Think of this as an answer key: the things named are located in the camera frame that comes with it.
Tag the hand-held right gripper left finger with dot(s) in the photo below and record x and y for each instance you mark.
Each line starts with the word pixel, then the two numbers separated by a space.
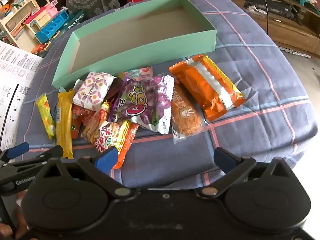
pixel 107 158

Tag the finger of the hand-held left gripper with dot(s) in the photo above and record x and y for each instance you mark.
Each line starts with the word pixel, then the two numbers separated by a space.
pixel 18 148
pixel 37 157

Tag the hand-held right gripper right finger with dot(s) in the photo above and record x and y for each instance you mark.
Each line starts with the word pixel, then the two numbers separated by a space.
pixel 223 158

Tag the red yellow striped snack packet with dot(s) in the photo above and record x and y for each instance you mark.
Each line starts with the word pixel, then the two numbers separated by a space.
pixel 117 135

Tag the orange strips snack packet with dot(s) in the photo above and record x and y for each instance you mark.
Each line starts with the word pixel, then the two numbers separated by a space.
pixel 93 125

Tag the long mustard yellow packet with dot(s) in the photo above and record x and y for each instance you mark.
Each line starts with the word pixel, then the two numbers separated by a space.
pixel 63 125

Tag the yellow green snack packet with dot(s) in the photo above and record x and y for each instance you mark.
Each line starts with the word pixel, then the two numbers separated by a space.
pixel 46 115

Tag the orange red snack packet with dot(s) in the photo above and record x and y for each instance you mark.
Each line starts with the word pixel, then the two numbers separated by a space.
pixel 76 121

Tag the small red yellow packet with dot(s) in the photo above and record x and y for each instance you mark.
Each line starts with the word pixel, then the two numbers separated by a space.
pixel 105 107

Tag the clear breaded cutlet packet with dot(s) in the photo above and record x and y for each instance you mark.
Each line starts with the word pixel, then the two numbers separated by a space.
pixel 186 120

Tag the purple grape candy packet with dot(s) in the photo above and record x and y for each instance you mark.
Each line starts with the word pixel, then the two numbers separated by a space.
pixel 147 105

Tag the large orange snack packet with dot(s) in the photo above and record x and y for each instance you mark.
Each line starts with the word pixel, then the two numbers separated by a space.
pixel 207 92

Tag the brown chocolate packet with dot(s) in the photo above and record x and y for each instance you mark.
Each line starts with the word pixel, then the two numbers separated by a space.
pixel 113 90

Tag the white pink floral snack packet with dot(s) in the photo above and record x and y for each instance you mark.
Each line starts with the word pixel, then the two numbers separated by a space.
pixel 93 90

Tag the small pink candy packet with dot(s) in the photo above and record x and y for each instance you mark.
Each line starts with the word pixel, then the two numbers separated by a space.
pixel 141 73

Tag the mint green cardboard box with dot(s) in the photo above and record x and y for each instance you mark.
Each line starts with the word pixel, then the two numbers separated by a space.
pixel 150 53

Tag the person's left hand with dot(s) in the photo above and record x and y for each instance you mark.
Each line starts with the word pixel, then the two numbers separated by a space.
pixel 20 220

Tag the white printed instruction sheet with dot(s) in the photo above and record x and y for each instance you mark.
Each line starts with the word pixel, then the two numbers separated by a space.
pixel 15 80

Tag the white toy train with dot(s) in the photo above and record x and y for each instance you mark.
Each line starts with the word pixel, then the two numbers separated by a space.
pixel 295 51

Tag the teal toy box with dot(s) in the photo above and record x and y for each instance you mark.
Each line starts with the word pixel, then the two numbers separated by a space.
pixel 75 22

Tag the pink toy piece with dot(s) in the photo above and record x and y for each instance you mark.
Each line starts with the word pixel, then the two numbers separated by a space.
pixel 47 12

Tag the wooden shelf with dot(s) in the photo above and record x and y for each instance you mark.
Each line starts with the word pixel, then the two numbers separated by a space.
pixel 287 32

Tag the black electronic device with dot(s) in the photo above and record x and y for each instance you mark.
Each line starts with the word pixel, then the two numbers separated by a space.
pixel 270 5

